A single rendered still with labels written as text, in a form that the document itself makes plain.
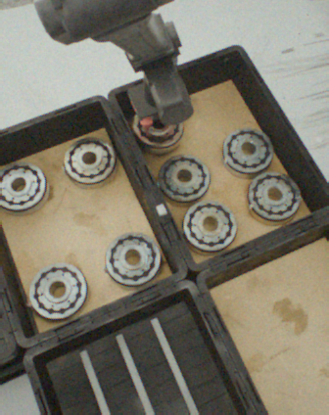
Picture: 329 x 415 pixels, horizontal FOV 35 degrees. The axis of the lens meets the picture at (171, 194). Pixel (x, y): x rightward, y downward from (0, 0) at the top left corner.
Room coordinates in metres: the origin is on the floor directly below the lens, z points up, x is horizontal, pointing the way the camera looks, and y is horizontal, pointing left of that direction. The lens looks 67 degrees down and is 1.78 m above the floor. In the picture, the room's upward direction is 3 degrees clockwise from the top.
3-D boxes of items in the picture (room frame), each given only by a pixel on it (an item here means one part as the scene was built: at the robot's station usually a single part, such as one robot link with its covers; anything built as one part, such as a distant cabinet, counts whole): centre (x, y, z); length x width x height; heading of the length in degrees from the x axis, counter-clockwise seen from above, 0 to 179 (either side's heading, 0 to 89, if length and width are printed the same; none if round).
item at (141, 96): (0.54, 0.03, 1.00); 0.10 x 0.07 x 0.07; 116
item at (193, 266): (0.46, -0.08, 0.92); 0.40 x 0.30 x 0.02; 27
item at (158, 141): (0.54, 0.03, 0.88); 0.10 x 0.10 x 0.01
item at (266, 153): (0.50, -0.15, 0.86); 0.10 x 0.10 x 0.01
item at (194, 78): (0.46, -0.08, 0.87); 0.40 x 0.30 x 0.11; 27
